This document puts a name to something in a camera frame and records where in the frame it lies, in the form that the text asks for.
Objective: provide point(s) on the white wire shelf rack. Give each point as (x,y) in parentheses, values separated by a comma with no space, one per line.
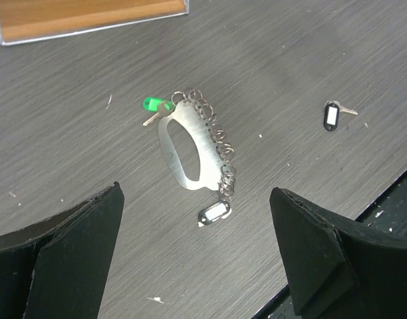
(30,21)

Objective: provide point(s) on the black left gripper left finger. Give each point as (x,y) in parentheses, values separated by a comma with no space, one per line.
(58,267)

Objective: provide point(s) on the key with black tag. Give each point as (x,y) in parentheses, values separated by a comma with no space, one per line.
(332,110)

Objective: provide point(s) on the key with green tag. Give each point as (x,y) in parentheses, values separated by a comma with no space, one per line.
(159,107)

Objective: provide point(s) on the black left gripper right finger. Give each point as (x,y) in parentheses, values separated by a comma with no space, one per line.
(326,256)

